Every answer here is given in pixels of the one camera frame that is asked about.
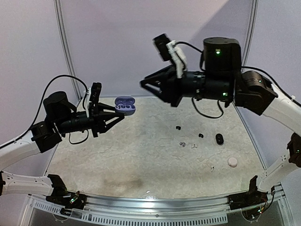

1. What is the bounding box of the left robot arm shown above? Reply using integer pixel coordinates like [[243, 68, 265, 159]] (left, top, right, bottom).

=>
[[0, 82, 125, 204]]

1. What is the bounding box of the left aluminium frame post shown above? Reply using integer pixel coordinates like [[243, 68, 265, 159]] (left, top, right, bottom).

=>
[[53, 0, 82, 102]]

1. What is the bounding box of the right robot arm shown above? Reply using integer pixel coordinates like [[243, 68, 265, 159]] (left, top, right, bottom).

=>
[[140, 34, 301, 205]]

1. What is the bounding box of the blue earbud charging case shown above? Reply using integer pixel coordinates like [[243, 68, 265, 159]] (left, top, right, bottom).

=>
[[115, 96, 136, 116]]

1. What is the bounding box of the black earbud charging case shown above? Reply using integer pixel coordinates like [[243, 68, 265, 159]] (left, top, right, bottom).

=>
[[215, 133, 224, 145]]

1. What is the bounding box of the aluminium front rail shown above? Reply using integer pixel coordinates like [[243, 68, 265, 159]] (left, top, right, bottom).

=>
[[27, 182, 285, 216]]

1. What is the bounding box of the aluminium frame post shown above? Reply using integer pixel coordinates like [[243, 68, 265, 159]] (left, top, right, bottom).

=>
[[230, 0, 259, 101], [53, 0, 82, 102]]

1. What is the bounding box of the slotted white cable duct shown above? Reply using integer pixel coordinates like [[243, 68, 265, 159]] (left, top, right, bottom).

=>
[[28, 201, 228, 226]]

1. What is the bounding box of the right aluminium frame post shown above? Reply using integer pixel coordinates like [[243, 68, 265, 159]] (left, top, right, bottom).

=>
[[230, 0, 259, 101]]

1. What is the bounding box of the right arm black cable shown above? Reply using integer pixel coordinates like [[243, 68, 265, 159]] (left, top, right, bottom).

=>
[[175, 41, 301, 119]]

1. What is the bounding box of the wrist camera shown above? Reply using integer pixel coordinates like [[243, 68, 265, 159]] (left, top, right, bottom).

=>
[[82, 82, 102, 117], [152, 33, 188, 79]]

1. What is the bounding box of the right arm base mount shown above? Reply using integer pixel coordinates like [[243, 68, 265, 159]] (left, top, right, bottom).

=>
[[227, 191, 268, 210]]

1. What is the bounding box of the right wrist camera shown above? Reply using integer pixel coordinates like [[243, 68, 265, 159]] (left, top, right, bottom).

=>
[[152, 33, 188, 79]]

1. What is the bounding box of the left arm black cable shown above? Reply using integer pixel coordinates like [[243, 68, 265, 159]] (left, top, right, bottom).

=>
[[0, 74, 89, 148]]

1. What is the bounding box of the white round charging case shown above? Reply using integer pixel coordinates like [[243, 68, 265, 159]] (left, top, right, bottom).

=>
[[228, 157, 238, 168]]

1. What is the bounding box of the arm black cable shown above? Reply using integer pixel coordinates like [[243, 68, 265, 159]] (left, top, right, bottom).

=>
[[175, 41, 301, 119], [0, 74, 89, 148]]

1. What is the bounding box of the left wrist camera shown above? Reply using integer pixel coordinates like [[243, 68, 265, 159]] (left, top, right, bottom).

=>
[[82, 82, 102, 117]]

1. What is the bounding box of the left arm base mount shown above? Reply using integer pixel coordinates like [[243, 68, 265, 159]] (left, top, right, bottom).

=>
[[46, 188, 87, 210]]

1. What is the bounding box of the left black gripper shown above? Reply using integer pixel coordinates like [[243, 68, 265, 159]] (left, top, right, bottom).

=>
[[55, 102, 124, 137]]

